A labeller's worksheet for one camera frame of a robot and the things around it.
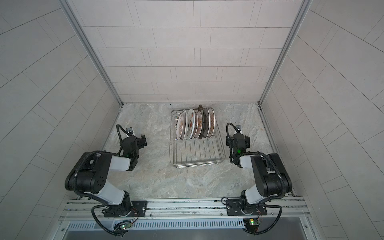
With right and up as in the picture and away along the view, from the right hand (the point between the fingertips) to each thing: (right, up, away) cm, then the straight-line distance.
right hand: (236, 134), depth 95 cm
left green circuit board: (-58, -36, -29) cm, 75 cm away
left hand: (-62, +1, -1) cm, 62 cm away
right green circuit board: (+1, -37, -26) cm, 46 cm away
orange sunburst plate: (-37, +5, +2) cm, 37 cm away
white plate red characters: (-32, +7, -11) cm, 35 cm away
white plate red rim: (-24, +7, -9) cm, 27 cm away
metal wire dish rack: (-27, -11, -6) cm, 30 cm away
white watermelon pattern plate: (-29, +7, -3) cm, 30 cm away
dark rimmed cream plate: (-23, +16, -2) cm, 29 cm away
